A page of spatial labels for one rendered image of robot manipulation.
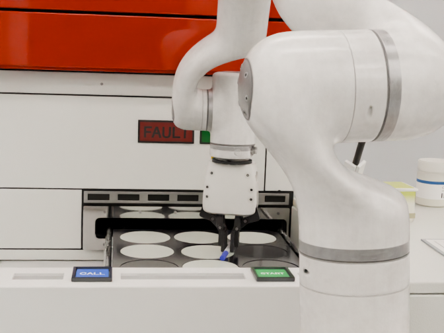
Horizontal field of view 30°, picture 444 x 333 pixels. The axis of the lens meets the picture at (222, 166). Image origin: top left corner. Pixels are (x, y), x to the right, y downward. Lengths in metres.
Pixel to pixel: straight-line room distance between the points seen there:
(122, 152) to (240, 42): 0.45
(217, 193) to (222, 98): 0.18
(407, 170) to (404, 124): 2.59
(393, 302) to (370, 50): 0.26
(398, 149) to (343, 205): 2.59
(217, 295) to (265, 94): 0.42
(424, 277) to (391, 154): 2.19
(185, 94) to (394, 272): 0.68
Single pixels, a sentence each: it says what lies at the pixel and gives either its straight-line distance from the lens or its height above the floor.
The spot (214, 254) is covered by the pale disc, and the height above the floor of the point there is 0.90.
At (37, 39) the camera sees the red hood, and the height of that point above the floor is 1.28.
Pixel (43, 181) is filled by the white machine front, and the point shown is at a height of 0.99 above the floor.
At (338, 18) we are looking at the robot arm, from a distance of 0.97.
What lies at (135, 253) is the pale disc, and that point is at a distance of 1.55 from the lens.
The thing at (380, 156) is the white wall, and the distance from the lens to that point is 3.42.
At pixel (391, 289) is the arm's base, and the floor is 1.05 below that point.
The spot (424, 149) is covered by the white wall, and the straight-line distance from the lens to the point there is 3.48.
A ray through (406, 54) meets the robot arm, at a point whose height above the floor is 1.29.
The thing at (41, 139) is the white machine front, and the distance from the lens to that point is 1.75.
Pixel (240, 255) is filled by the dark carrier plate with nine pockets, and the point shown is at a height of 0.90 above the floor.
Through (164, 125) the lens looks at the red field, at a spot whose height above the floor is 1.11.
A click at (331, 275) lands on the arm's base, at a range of 0.88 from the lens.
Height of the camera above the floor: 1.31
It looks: 9 degrees down
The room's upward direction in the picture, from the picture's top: 2 degrees clockwise
